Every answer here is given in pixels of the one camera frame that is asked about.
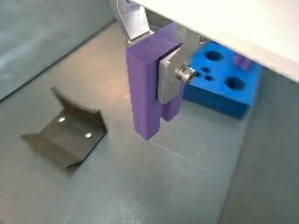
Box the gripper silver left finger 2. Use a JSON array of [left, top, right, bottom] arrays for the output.
[[109, 0, 153, 47]]

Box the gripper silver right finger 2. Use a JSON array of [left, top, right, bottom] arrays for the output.
[[157, 24, 209, 104]]

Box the purple double-square block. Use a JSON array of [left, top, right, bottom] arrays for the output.
[[125, 23, 184, 140]]

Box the blue shape-sorter board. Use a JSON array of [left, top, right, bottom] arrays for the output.
[[182, 42, 261, 118]]

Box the purple star peg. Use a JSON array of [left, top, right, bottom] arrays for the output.
[[232, 54, 254, 71]]

